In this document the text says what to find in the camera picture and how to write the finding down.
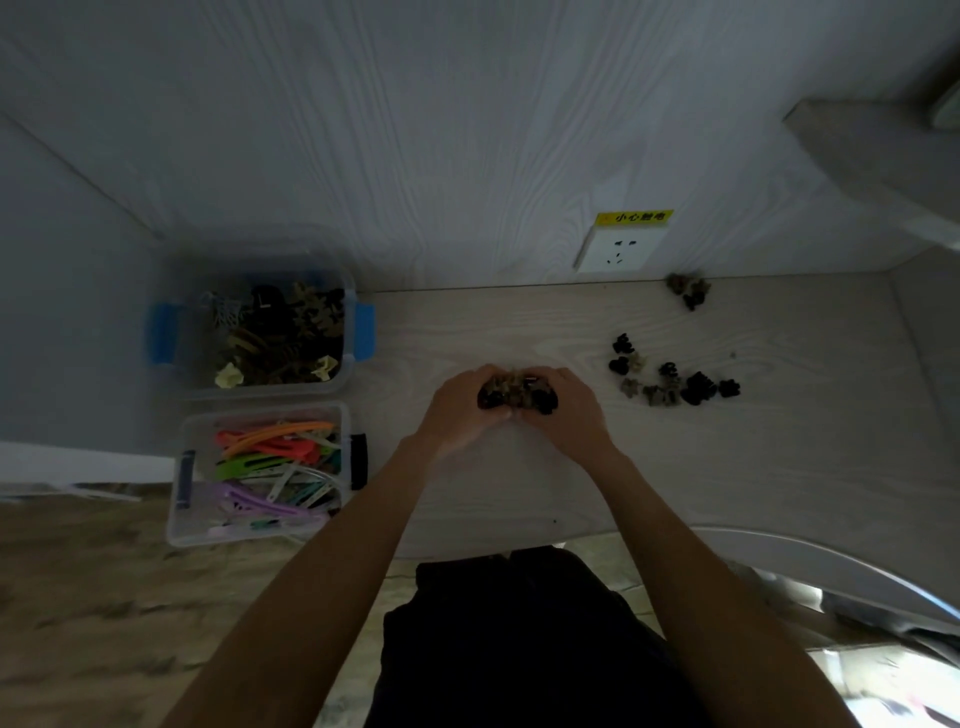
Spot person's right hand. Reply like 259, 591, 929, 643
515, 365, 629, 481

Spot person's left hand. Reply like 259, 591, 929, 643
410, 364, 513, 460

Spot clear box black latches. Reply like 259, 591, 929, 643
164, 401, 370, 549

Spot pile of assorted hair clips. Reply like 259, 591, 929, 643
607, 273, 744, 410

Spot bundle of long pastel clips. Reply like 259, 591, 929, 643
209, 419, 346, 535

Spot long coral hair clip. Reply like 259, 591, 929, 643
239, 438, 320, 460

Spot long green hair clip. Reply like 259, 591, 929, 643
215, 455, 283, 481

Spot long purple hair clip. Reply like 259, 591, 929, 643
217, 482, 328, 519

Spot clear box blue latches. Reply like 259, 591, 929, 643
143, 251, 378, 399

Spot person's left forearm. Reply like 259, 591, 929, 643
161, 434, 459, 728

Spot person's right forearm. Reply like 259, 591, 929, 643
588, 453, 864, 728

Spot person's black clothing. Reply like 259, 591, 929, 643
382, 545, 714, 728

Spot yellow warning sticker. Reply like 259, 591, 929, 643
594, 209, 675, 227

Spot white corner shelf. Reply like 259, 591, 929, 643
782, 97, 960, 249

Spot white wall socket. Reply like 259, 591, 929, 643
573, 224, 667, 274

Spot white metal frame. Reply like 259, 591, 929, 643
0, 483, 144, 505

